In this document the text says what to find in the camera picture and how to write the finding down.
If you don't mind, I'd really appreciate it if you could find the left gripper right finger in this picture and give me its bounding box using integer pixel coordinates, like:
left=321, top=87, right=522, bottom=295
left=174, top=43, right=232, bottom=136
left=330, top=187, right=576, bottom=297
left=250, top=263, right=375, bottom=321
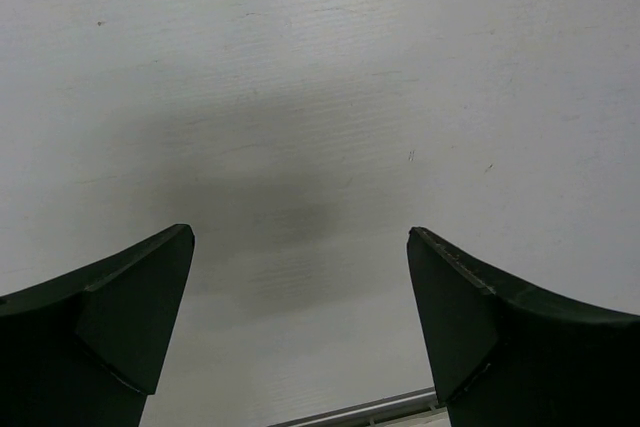
left=407, top=227, right=639, bottom=427

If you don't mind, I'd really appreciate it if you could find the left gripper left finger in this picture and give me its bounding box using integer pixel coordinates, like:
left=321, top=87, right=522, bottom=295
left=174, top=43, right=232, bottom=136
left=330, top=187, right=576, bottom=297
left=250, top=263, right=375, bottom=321
left=1, top=224, right=194, bottom=426

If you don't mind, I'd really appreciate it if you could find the aluminium table rail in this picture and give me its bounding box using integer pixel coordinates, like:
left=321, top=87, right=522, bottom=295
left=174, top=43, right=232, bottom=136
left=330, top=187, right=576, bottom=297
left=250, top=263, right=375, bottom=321
left=272, top=387, right=442, bottom=427

